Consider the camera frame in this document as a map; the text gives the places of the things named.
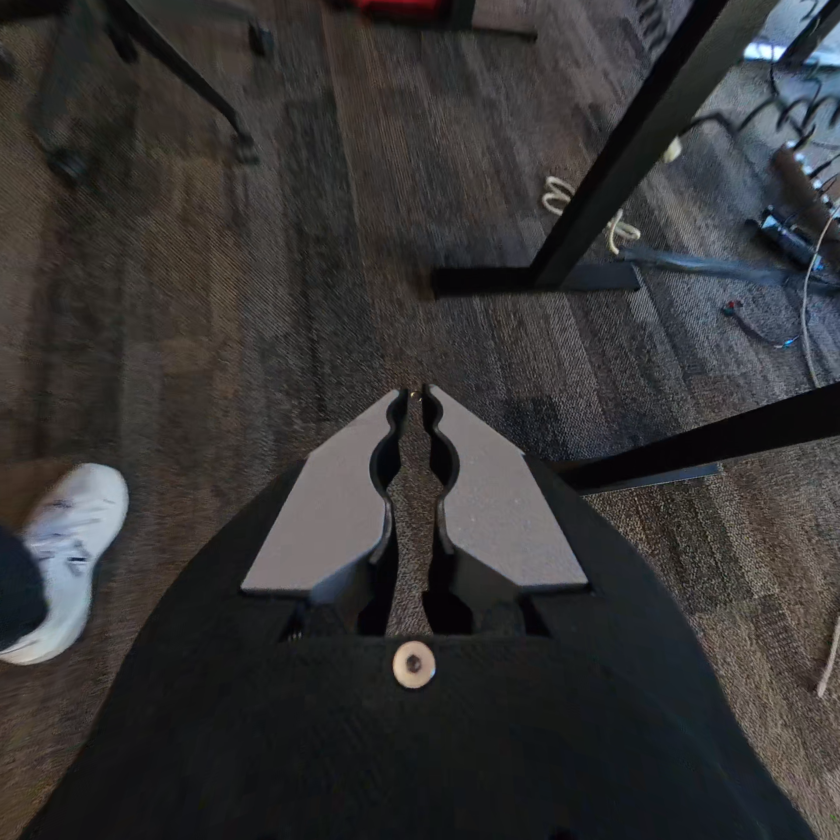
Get white shoe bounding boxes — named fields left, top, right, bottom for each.
left=0, top=463, right=130, bottom=665

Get thin wooden stick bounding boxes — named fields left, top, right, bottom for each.
left=815, top=616, right=840, bottom=698

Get red box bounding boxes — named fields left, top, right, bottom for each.
left=354, top=0, right=439, bottom=19

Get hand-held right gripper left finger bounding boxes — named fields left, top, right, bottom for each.
left=240, top=388, right=410, bottom=636

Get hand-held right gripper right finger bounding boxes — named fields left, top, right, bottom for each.
left=422, top=385, right=589, bottom=636

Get black desk leg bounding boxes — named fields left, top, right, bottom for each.
left=551, top=386, right=840, bottom=494
left=431, top=0, right=731, bottom=301

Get white coiled cable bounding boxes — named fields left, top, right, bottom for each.
left=540, top=174, right=642, bottom=256

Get thin red black wire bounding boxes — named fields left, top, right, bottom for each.
left=722, top=300, right=800, bottom=349

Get grey cable sleeve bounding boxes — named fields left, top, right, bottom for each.
left=617, top=246, right=788, bottom=287

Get dark trousers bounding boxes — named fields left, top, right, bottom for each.
left=0, top=525, right=49, bottom=647

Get black chair base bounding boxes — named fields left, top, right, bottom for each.
left=0, top=0, right=275, bottom=186

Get black power strip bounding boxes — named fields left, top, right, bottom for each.
left=748, top=206, right=840, bottom=266

